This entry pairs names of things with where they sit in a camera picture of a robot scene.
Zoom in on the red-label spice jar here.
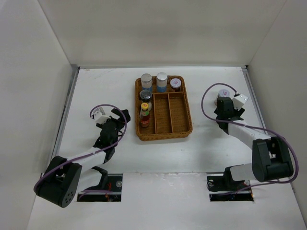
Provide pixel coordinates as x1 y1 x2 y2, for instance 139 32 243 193
214 89 230 105
170 78 182 92

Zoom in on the yellow-cap hot sauce bottle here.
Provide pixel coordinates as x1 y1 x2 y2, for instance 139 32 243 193
140 103 150 127

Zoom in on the black-top salt grinder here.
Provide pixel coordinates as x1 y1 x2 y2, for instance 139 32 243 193
140 90 152 112

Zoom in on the silver-lid spice jar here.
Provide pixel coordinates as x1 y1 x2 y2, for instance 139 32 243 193
141 73 153 92

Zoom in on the white-lid blue-label shaker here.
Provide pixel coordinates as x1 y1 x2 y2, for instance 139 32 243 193
156 72 168 92

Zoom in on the red-label spice jar back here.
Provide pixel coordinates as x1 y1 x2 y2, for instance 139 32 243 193
170 78 182 92

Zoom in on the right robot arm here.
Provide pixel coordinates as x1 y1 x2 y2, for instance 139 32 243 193
214 97 294 190

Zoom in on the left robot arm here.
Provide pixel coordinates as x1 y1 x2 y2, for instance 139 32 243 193
34 106 130 208

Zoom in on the brown wicker divided tray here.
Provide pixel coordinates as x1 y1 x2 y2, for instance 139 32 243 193
135 75 193 141

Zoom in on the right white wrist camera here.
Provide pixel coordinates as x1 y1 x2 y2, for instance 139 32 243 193
232 93 248 111

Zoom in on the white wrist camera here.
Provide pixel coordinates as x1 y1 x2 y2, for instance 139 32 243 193
90 107 110 124
232 93 248 111

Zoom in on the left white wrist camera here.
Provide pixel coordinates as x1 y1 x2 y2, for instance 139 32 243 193
90 107 110 124

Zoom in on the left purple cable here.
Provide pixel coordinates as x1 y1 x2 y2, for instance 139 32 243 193
34 104 127 201

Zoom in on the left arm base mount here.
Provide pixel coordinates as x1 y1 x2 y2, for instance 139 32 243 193
76 166 123 202

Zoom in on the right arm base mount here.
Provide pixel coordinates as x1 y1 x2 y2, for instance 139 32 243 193
207 168 254 202

